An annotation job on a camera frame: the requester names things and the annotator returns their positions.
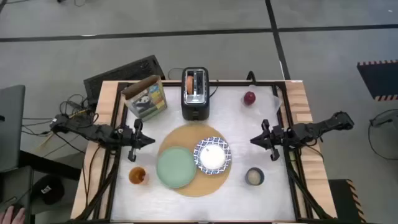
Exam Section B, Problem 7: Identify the clear plastic container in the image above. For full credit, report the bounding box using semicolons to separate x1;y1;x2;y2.
245;83;283;118

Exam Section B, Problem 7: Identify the round wooden board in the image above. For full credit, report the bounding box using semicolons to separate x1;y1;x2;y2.
157;123;233;198

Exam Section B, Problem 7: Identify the blue patterned paper bowl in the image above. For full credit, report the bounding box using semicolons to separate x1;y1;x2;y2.
193;136;233;175

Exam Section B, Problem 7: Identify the black toaster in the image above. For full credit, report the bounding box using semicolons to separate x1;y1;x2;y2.
181;67;210;121

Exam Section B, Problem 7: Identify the grey laptop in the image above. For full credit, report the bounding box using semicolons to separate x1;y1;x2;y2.
0;84;26;172

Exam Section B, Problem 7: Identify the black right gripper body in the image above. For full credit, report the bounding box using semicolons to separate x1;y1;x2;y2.
262;119;289;162

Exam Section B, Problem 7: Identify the panda cereal box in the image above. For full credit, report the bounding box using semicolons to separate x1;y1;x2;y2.
120;74;168;122

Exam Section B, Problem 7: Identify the red apple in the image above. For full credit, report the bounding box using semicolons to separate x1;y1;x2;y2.
243;91;257;106

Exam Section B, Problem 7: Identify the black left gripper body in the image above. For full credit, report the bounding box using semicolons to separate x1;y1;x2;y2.
117;119;144;162

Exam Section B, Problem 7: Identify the black cable loop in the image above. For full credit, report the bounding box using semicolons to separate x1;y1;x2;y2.
368;108;398;161
58;93;94;116

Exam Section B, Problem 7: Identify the black metal table frame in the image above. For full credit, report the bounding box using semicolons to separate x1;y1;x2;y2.
74;80;336;223

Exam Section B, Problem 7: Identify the green plate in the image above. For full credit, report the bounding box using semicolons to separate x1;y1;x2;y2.
155;146;198;189

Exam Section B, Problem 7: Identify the dark mat with hazard stripes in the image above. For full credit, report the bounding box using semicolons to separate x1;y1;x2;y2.
328;179;368;224
356;59;398;102

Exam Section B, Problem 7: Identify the person's hand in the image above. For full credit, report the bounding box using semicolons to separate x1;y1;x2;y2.
0;205;26;224

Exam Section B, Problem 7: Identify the amber drinking glass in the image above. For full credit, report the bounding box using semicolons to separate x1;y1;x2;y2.
128;166;149;186

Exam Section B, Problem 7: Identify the small dark blue-grey cup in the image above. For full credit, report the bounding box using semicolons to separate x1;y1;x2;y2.
244;167;266;187

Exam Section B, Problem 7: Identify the black cap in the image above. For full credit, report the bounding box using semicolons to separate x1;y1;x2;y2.
30;174;65;205

